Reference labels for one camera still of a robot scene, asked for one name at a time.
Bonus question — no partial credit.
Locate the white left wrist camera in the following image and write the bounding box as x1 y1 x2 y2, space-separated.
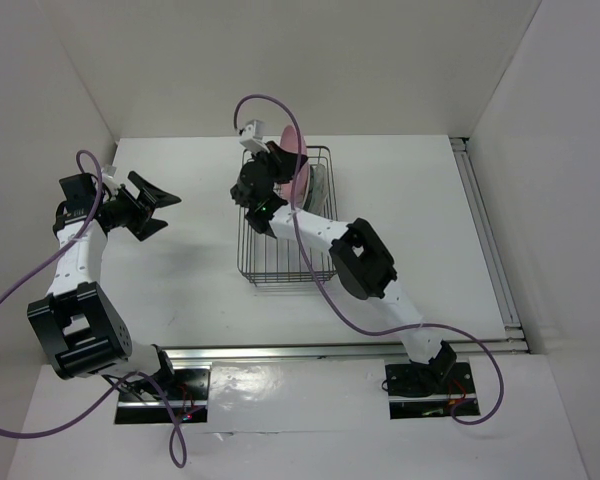
101 165 120 197

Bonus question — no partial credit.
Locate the clear glass plate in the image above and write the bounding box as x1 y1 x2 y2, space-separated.
314 164 328 214

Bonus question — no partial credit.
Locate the aluminium side rail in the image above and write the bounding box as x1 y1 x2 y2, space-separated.
449 137 530 354

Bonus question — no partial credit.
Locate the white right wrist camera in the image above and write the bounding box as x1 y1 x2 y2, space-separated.
238 119 268 154

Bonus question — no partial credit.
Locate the pink plastic plate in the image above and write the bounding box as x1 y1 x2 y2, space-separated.
278 124 311 206

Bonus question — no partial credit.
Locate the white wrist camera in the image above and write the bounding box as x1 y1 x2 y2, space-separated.
238 119 268 154
101 165 120 197

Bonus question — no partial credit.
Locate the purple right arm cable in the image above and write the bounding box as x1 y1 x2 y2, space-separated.
233 93 504 425

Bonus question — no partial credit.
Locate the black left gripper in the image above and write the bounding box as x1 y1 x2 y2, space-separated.
97 171 179 242

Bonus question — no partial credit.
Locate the aluminium table edge rail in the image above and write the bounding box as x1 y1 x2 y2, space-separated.
154 341 481 365

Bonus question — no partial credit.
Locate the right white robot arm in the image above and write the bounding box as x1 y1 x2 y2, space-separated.
230 140 456 392

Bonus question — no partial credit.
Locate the grey wire dish rack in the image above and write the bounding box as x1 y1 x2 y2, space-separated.
237 145 338 287

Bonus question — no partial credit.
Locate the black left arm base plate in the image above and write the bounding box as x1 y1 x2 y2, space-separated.
120 346 210 406

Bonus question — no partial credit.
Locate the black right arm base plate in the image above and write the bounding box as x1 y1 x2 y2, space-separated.
381 362 476 398

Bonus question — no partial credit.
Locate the blue patterned small plate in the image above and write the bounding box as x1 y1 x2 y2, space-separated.
303 165 323 213

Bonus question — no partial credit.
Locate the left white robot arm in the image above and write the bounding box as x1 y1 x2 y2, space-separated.
27 172 181 399

